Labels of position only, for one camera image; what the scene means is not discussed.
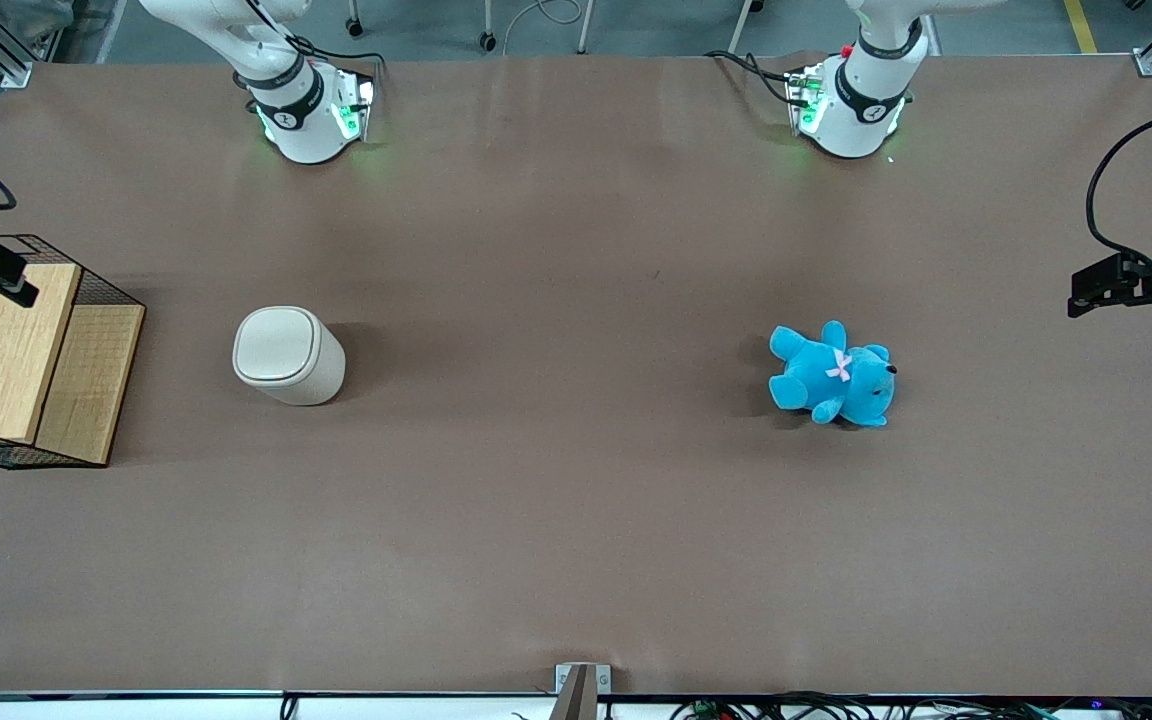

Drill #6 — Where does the black arm base cable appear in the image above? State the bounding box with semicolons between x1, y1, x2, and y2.
704;48;799;107
281;35;389;73

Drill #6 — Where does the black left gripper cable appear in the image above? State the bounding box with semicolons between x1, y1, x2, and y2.
1085;98;1152;273

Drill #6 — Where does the brown table cover sheet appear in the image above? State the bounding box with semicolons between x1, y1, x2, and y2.
0;50;1152;699

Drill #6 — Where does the blue teddy bear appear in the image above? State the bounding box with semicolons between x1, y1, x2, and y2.
768;320;899;429

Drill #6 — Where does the wooden board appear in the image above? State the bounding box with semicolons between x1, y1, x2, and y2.
35;303;147;467

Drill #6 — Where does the black wire basket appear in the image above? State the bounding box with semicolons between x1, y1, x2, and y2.
0;234;147;471

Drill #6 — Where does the white trash can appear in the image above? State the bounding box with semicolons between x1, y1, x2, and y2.
232;305;347;407

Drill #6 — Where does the grey metal camera bracket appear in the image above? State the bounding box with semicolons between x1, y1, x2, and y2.
548;663;613;720

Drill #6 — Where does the light wooden box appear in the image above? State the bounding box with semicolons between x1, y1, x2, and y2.
0;262;84;445

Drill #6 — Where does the black left arm base cable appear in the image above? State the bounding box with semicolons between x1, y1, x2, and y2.
704;48;799;107

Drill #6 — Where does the black right arm base cable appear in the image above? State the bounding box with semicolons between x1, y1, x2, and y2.
281;35;389;73

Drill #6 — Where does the white floor cable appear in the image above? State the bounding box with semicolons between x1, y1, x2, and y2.
502;0;585;56

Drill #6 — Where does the black cable bundle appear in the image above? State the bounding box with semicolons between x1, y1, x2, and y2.
671;690;1152;720

